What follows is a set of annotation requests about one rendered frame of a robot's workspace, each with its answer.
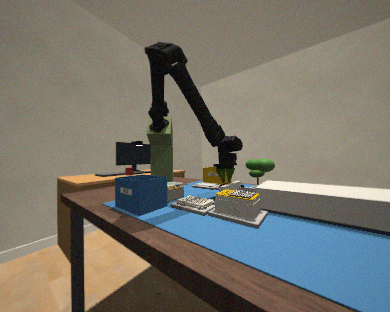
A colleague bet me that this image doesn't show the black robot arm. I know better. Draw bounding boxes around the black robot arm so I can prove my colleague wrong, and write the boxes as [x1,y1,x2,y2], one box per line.
[145,42,243,154]

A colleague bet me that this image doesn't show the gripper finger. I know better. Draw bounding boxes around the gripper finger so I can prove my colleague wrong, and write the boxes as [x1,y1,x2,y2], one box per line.
[225,168,235,183]
[216,169,225,183]

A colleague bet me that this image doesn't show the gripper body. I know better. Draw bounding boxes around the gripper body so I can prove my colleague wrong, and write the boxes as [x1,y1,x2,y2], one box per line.
[213,152,237,169]

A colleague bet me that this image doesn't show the blue bench mat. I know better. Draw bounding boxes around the blue bench mat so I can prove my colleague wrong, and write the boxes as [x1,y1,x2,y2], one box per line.
[102,180,390,312]

